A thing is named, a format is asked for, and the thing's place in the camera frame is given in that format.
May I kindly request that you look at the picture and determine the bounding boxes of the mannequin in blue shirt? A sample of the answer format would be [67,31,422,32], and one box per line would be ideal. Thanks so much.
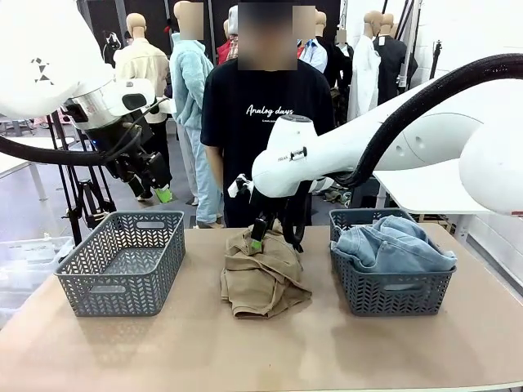
[297,11,329,74]

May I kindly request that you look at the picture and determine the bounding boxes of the tan khaki shirt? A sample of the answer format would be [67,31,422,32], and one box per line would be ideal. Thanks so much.
[220,220,313,320]

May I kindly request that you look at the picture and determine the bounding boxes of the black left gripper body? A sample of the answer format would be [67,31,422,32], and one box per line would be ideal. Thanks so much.
[106,143,172,188]

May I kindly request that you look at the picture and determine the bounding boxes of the person's right forearm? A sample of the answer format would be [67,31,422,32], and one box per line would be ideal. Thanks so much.
[205,145,225,195]

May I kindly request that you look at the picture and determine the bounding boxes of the grey leaning stand pole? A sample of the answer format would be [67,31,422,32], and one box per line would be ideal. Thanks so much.
[398,0,424,89]

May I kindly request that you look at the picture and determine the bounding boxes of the black light stand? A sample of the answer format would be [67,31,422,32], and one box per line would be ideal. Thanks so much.
[428,39,445,81]

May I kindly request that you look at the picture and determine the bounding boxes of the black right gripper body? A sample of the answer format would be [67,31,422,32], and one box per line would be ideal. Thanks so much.
[253,190,288,224]

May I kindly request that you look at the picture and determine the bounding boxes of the mannequin in light blue fleece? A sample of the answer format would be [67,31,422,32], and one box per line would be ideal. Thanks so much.
[168,0,225,229]

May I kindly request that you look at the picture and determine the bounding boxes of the black camera tripod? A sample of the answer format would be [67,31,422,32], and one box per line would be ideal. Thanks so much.
[47,109,118,246]

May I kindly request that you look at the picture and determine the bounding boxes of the dark storage box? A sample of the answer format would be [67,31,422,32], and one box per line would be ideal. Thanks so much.
[351,179,381,209]

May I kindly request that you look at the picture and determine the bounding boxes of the black left wrist mount block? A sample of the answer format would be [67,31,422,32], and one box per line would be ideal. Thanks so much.
[87,118,142,160]

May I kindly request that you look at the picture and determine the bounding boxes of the mannequin in cream jacket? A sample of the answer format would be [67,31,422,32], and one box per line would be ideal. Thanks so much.
[113,12,177,203]

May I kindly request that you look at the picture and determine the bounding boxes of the mannequin in white shirt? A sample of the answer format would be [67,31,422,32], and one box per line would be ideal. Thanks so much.
[346,10,383,123]

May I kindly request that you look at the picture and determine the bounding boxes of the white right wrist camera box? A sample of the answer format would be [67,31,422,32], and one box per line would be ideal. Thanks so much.
[226,173,255,200]

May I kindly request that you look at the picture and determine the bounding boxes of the light blue denim jeans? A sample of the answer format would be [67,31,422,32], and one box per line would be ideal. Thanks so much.
[329,215,458,274]

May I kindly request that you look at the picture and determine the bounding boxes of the person in black t-shirt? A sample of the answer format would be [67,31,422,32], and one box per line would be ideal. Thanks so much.
[200,0,336,229]

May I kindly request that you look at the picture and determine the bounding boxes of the grey plastic lattice basket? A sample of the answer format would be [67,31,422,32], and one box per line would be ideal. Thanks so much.
[329,207,458,318]
[54,210,187,318]

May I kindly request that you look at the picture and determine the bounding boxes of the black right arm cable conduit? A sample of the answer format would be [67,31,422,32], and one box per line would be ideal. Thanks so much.
[326,52,523,189]

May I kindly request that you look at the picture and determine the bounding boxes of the mannequin in red plaid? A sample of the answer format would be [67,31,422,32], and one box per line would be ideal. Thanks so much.
[216,4,240,66]

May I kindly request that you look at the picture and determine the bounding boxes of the small white table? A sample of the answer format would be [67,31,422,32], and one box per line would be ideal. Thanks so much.
[0,136,77,203]

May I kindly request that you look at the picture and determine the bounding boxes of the mannequin in black coat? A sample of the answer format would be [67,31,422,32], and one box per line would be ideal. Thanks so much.
[373,12,418,106]

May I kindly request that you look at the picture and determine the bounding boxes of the clear plastic storage bin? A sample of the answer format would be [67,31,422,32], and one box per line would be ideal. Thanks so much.
[0,235,75,327]

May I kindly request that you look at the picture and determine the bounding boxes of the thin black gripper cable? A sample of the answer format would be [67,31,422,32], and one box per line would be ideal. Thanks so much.
[281,179,306,253]

